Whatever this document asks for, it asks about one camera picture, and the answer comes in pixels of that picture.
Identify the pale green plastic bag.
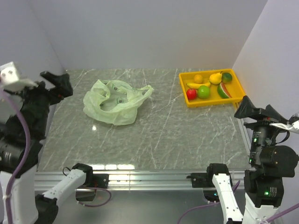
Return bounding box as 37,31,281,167
83,80,154,126

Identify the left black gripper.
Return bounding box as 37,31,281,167
6,70,73,136

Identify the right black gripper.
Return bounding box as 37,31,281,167
234,93,291,163

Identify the aluminium mounting rail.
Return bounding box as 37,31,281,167
38,98,249,190

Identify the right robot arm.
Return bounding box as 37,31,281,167
206,96,299,224

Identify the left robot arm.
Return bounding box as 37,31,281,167
0,69,94,224

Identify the green red mango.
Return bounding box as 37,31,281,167
217,82,232,99

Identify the small orange fruit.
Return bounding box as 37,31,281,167
193,74,203,84

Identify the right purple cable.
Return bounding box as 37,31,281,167
177,181,299,224

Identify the red apple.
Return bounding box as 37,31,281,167
186,89,197,100

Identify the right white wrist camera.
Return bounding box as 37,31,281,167
270,113,299,134

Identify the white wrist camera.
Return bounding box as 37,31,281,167
0,62,38,92
270,113,299,134

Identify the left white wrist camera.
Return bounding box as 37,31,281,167
0,62,38,92

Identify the yellow pear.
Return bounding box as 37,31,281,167
209,72,222,85

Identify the light green apple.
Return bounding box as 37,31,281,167
197,85,210,99

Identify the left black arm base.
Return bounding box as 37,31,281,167
75,174,109,202

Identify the dark green round fruit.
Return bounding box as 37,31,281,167
221,72,233,84

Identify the yellow plastic tray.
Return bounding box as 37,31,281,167
178,69,245,108

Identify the purple cable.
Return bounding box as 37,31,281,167
177,181,299,224
0,90,112,224

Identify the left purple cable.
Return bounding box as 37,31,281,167
0,90,112,224

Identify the yellow banana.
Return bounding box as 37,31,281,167
186,82,211,90

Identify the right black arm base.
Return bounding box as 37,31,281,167
187,166,234,203

